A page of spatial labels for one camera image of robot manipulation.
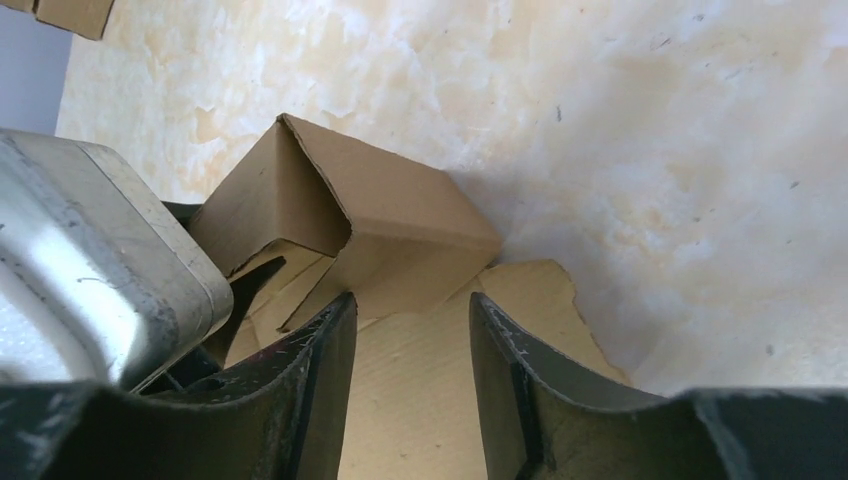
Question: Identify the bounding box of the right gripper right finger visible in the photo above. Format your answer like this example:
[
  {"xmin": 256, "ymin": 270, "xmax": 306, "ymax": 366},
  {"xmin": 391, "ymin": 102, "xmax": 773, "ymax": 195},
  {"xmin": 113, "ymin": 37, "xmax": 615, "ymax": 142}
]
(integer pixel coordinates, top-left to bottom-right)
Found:
[{"xmin": 469, "ymin": 292, "xmax": 847, "ymax": 479}]

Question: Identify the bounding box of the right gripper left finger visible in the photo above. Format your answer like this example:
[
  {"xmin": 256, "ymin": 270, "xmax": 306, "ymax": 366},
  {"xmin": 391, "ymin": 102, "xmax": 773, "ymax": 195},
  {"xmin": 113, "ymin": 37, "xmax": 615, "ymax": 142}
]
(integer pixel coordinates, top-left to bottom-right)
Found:
[{"xmin": 1, "ymin": 293, "xmax": 357, "ymax": 479}]

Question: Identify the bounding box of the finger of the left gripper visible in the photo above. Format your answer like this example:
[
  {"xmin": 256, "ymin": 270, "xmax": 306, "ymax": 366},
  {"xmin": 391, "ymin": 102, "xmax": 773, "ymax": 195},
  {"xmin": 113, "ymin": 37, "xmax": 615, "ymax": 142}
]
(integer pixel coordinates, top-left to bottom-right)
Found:
[{"xmin": 158, "ymin": 256, "xmax": 286, "ymax": 391}]

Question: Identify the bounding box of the brown cardboard box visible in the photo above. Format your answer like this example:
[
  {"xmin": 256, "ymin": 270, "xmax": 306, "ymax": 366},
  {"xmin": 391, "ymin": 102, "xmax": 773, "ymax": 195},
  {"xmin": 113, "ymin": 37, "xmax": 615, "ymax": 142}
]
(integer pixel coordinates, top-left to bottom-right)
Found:
[
  {"xmin": 1, "ymin": 0, "xmax": 114, "ymax": 41},
  {"xmin": 189, "ymin": 114, "xmax": 625, "ymax": 479}
]

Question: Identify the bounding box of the folded brown cardboard box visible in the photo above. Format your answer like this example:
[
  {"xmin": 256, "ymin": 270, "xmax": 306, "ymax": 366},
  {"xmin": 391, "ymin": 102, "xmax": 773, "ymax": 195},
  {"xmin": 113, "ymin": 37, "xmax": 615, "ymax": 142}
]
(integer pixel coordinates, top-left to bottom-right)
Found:
[{"xmin": 1, "ymin": 0, "xmax": 114, "ymax": 41}]

